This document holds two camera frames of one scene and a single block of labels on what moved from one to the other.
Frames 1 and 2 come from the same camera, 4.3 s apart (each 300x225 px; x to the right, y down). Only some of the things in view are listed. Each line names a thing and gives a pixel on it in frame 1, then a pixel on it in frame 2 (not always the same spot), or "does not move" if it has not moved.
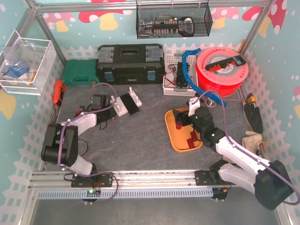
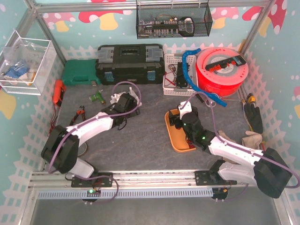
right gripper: (179, 117) to (175, 120)
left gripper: (110, 113) to (132, 112)
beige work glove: (252, 141) does not move
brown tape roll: (82, 147) does not move
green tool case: (80, 72) does not move
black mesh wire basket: (163, 20) does not move
